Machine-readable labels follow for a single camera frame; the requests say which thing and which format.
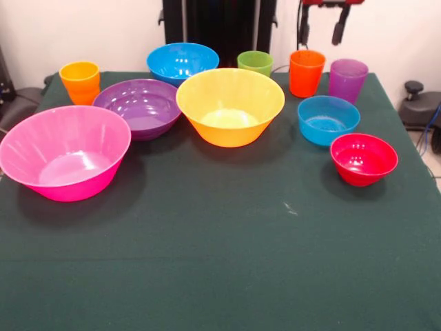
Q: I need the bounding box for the purple bowl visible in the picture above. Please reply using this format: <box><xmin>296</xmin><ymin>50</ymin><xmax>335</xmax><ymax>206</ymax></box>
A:
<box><xmin>92</xmin><ymin>78</ymin><xmax>183</xmax><ymax>141</ymax></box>

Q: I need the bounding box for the large orange bowl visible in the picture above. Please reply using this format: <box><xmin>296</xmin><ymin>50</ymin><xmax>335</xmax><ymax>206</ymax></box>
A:
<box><xmin>175</xmin><ymin>68</ymin><xmax>286</xmax><ymax>148</ymax></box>

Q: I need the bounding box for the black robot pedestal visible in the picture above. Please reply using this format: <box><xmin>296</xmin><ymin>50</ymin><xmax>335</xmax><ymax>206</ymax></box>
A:
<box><xmin>158</xmin><ymin>0</ymin><xmax>278</xmax><ymax>69</ymax></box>

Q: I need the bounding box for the blue cable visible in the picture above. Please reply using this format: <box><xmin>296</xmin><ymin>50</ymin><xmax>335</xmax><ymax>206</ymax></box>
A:
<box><xmin>416</xmin><ymin>103</ymin><xmax>441</xmax><ymax>156</ymax></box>

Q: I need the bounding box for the small red bowl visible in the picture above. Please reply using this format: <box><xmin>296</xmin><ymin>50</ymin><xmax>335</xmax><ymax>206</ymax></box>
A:
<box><xmin>329</xmin><ymin>132</ymin><xmax>399</xmax><ymax>188</ymax></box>

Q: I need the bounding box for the yellow-orange cup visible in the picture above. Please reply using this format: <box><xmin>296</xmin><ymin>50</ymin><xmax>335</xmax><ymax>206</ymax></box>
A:
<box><xmin>59</xmin><ymin>61</ymin><xmax>101</xmax><ymax>106</ymax></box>

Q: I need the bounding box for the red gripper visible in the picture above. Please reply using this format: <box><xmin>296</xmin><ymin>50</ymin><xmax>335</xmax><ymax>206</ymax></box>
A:
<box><xmin>298</xmin><ymin>0</ymin><xmax>365</xmax><ymax>48</ymax></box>

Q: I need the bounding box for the purple cup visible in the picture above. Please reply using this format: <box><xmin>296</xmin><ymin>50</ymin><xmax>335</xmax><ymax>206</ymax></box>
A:
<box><xmin>328</xmin><ymin>58</ymin><xmax>369</xmax><ymax>105</ymax></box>

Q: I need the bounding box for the dark green tablecloth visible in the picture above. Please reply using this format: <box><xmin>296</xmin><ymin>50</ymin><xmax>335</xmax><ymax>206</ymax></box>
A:
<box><xmin>0</xmin><ymin>70</ymin><xmax>441</xmax><ymax>331</ymax></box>

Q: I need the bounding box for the large pink bowl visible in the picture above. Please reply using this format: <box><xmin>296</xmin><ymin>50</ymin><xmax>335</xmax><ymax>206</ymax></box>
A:
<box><xmin>0</xmin><ymin>105</ymin><xmax>132</xmax><ymax>203</ymax></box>

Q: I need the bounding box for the large blue bowl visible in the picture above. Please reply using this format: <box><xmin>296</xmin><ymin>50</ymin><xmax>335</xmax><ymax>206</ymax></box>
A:
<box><xmin>146</xmin><ymin>42</ymin><xmax>221</xmax><ymax>87</ymax></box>

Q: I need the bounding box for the green cup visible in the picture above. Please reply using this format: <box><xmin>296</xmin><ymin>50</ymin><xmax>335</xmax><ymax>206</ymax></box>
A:
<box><xmin>236</xmin><ymin>50</ymin><xmax>274</xmax><ymax>79</ymax></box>

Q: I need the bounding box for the small blue bowl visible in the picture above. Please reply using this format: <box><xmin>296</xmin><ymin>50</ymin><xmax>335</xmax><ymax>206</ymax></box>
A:
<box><xmin>297</xmin><ymin>95</ymin><xmax>361</xmax><ymax>148</ymax></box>

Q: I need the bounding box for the orange-red cup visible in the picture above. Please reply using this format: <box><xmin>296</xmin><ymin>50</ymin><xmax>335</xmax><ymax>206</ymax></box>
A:
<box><xmin>289</xmin><ymin>50</ymin><xmax>327</xmax><ymax>99</ymax></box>

